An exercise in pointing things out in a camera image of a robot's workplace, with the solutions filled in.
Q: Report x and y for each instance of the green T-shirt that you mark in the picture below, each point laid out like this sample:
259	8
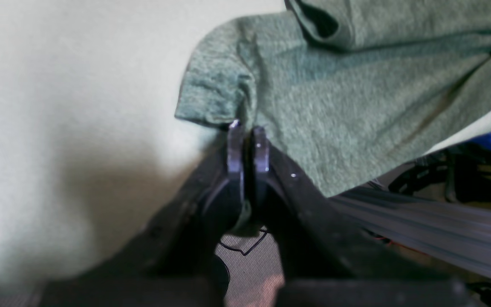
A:
349	89

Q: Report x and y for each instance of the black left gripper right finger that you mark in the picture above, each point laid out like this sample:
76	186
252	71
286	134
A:
328	260

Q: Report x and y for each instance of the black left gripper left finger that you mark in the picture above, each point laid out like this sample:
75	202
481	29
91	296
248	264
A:
168	263

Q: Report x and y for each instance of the light green table cloth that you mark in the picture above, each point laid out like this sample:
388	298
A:
89	145

